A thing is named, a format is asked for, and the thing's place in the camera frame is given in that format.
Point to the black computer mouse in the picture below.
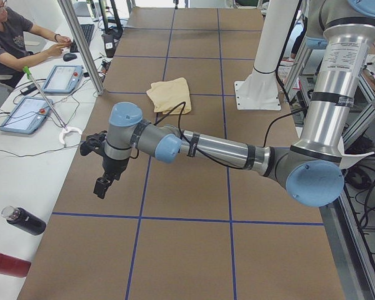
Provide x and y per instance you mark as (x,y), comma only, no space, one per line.
(69,57)

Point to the black water bottle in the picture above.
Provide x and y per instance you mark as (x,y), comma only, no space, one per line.
(24,220)

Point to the reach grabber stick tool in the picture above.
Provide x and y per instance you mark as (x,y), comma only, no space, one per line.
(65,128)

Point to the black power adapter box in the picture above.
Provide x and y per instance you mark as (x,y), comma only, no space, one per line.
(109,45)

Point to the cream long-sleeve printed shirt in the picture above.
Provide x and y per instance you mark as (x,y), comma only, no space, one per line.
(166,95)

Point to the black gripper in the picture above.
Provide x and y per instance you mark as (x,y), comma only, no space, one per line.
(113,166)

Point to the aluminium frame post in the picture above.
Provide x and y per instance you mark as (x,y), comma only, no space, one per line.
(84,50)

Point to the far blue teach pendant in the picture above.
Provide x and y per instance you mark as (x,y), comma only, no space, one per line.
(63,79)

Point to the black monitor stand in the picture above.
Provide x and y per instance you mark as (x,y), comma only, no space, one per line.
(111,20)

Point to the near blue teach pendant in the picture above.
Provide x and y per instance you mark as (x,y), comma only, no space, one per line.
(27,117)

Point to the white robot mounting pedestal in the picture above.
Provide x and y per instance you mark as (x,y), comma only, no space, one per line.
(260,89)

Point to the blue teach pendant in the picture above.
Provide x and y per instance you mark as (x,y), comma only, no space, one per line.
(27,117)
(63,79)

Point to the red cylinder bottle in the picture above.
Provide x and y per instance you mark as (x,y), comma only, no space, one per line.
(13,266)

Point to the white plastic chair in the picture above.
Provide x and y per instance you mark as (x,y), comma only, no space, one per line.
(349,160)

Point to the seated person in grey shirt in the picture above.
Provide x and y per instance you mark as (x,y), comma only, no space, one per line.
(13,53)

